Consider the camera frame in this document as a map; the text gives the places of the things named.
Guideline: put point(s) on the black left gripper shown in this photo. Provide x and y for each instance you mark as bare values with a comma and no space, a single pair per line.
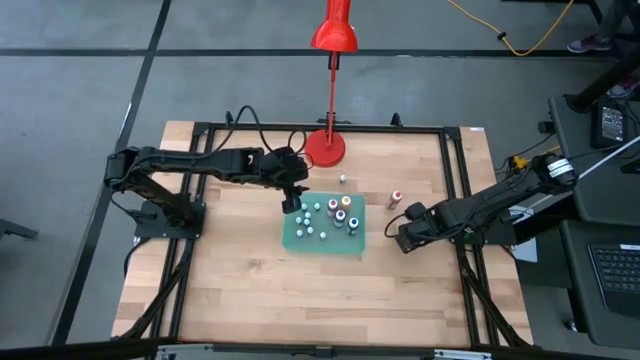
290,180

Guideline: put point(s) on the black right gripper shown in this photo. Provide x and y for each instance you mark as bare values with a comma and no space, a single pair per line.
412,239

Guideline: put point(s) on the large pink food coloring bottle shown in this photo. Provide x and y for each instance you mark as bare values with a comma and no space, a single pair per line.
333,205

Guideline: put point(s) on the large red food coloring bottle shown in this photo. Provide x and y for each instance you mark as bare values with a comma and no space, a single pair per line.
395,197

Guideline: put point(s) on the dark-red-tipped bottle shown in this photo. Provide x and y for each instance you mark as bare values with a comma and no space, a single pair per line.
340,216

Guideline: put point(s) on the large yellow food coloring bottle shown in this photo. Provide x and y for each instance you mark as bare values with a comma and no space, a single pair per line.
346,202

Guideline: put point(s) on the large blue food coloring bottle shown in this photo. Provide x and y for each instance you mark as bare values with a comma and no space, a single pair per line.
353,223

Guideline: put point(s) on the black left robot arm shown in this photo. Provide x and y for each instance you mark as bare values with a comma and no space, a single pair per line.
200,162

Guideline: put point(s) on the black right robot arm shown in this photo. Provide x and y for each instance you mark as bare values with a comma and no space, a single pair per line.
500,205

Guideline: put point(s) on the translucent teal plastic bin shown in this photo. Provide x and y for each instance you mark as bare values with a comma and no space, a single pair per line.
330,244

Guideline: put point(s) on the black clamp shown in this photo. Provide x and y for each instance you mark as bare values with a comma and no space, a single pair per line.
396,120
230,119

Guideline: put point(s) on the white paper sheet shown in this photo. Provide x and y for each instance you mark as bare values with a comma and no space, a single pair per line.
525,252

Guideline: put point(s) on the yellow connector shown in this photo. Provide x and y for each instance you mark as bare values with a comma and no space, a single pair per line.
520,162

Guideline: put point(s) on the red desk lamp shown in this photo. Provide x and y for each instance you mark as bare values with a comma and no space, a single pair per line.
334,35

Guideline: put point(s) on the black side desk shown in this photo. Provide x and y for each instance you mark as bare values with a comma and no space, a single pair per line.
600,210

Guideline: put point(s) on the black keyboard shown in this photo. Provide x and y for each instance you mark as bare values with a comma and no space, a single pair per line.
620,275

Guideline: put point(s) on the white rod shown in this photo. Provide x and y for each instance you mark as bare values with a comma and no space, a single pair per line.
610,155

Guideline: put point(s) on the black diagonal pole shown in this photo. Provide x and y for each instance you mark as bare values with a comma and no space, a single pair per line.
600,82

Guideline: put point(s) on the person's shoe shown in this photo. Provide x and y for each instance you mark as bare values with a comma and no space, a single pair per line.
590,44
625,87

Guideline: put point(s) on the black chair leg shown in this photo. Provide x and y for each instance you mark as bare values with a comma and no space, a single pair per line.
15,230

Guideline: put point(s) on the person's leg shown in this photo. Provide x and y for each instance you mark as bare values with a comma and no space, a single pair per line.
617,17

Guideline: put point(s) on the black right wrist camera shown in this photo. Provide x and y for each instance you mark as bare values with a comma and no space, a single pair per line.
416,211

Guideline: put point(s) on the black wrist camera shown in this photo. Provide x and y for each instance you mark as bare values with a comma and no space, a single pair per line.
416,211
286,157

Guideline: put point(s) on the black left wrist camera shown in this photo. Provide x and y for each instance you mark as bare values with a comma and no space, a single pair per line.
286,157

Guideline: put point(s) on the black aluminium table frame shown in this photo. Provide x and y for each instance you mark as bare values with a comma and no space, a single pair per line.
400,129

